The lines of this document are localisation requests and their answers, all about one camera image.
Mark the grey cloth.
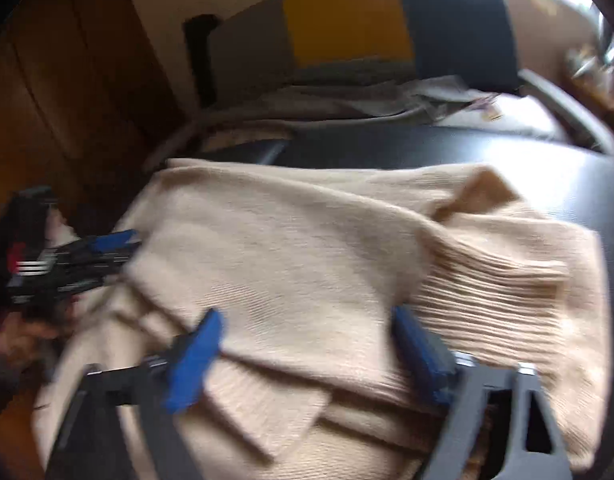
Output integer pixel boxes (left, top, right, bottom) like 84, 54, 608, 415
187, 75, 498, 133

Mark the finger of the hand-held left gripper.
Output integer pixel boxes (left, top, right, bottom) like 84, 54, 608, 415
52, 229, 143, 266
57, 255, 138, 293

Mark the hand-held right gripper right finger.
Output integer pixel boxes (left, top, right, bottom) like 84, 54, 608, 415
389, 305, 575, 480

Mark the wooden wardrobe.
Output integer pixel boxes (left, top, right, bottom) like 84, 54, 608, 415
0, 0, 198, 480

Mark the beige knit sweater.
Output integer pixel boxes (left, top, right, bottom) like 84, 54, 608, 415
32, 157, 610, 480

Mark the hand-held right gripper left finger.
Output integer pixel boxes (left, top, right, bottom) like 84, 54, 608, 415
44, 307, 225, 480

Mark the person's left hand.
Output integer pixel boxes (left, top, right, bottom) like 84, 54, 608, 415
0, 305, 83, 366

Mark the white printed pillow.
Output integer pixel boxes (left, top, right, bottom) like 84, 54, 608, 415
432, 92, 572, 138

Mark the grey yellow blue sofa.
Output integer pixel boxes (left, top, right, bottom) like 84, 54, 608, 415
184, 0, 614, 156

